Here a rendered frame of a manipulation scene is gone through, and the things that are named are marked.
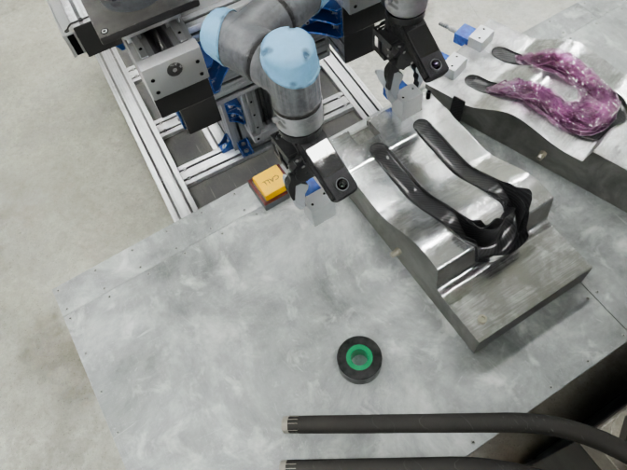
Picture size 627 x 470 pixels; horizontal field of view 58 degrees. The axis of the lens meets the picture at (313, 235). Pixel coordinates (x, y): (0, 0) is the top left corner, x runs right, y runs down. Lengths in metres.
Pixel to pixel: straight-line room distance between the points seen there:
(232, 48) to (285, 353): 0.55
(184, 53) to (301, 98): 0.52
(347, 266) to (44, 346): 1.34
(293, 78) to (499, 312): 0.55
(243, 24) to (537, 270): 0.67
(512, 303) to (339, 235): 0.36
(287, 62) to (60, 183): 1.87
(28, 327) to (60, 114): 0.99
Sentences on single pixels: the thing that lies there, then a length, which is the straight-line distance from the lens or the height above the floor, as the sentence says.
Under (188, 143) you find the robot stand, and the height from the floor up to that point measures 0.21.
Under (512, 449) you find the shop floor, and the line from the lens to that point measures 1.90.
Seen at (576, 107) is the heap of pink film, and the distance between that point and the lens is 1.31.
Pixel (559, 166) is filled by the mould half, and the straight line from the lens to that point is 1.29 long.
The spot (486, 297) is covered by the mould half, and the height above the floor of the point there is 0.86.
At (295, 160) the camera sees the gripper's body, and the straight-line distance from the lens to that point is 0.93.
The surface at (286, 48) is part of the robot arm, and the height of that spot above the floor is 1.30.
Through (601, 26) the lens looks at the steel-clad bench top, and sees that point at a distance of 1.64.
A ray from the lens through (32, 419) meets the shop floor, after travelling 2.15.
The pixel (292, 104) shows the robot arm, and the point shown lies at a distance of 0.81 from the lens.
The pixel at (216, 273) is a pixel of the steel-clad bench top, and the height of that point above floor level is 0.80.
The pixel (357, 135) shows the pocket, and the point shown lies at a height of 0.86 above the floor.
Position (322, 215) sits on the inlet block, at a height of 0.93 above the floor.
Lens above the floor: 1.83
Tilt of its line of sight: 61 degrees down
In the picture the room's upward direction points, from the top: 10 degrees counter-clockwise
